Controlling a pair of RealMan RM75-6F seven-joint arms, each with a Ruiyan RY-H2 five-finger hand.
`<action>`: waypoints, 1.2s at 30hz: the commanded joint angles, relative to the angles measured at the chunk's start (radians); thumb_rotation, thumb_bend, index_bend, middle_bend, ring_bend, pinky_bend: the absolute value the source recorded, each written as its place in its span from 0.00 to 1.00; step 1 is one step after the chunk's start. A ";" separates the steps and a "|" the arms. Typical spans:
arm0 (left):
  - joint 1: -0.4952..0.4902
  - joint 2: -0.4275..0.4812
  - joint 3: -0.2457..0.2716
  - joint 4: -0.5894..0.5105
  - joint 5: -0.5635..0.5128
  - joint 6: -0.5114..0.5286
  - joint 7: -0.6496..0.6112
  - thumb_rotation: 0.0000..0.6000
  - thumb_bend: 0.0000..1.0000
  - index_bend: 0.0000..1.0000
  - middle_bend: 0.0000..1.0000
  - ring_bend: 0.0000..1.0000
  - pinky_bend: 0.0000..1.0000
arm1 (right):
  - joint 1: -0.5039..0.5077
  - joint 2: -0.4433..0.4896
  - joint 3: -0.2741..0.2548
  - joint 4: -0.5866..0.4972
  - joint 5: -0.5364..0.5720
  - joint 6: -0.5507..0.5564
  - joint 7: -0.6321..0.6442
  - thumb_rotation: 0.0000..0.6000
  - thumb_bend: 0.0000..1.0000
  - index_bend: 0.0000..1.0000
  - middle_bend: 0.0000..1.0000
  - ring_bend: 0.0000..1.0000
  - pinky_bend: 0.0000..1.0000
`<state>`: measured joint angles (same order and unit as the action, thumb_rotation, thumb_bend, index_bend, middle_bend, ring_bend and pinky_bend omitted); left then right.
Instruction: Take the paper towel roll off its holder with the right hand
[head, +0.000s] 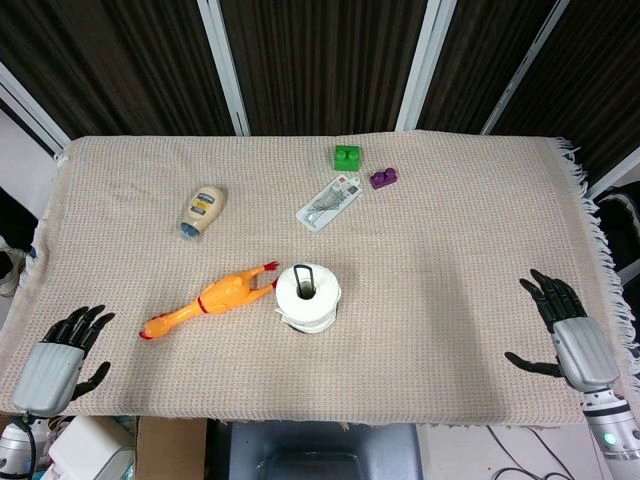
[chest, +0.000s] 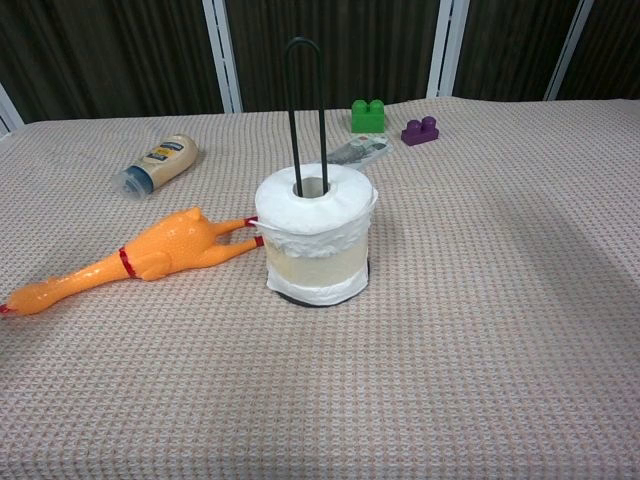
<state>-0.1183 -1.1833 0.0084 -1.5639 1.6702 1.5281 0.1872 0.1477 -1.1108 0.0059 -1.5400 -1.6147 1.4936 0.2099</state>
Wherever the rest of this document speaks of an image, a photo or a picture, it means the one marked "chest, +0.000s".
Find white tape roll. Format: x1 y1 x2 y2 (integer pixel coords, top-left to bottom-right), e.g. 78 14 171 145
253 162 379 308

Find beige woven tablecloth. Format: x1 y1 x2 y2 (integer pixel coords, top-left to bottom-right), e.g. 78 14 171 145
0 97 640 480

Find flat white printed packet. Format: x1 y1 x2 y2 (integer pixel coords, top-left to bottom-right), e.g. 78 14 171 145
324 135 392 167

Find green plastic building block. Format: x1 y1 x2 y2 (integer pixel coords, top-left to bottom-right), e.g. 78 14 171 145
350 98 387 135

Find purple plastic building block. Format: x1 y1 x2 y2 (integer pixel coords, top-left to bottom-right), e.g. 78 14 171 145
400 116 440 148

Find orange rubber chicken toy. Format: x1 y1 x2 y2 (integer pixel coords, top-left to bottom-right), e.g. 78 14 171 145
0 206 265 317

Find mayonnaise squeeze bottle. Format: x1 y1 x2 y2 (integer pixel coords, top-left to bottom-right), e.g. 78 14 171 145
115 133 200 200

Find black metal wire stand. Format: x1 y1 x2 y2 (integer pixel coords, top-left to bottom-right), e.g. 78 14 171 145
277 38 372 309

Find white partition post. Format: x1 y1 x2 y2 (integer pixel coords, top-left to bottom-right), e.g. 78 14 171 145
202 0 245 114
543 0 596 101
426 0 470 100
0 82 25 134

